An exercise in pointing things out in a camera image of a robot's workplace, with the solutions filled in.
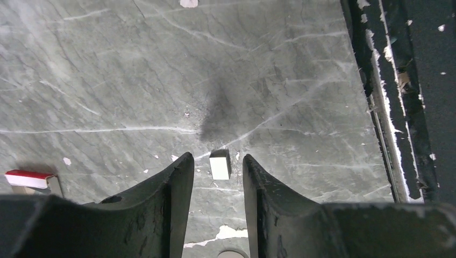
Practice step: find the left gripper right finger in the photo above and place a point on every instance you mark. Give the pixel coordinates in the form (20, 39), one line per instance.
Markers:
(283, 223)

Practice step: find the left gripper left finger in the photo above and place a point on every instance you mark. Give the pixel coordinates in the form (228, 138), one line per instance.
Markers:
(146, 220)

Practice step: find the red white staple box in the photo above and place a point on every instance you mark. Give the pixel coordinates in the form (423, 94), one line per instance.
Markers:
(24, 182)

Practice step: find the pink stapler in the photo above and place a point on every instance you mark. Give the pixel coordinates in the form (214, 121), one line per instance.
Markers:
(231, 254)

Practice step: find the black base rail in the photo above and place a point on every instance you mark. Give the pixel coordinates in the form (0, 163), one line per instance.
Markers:
(406, 54)

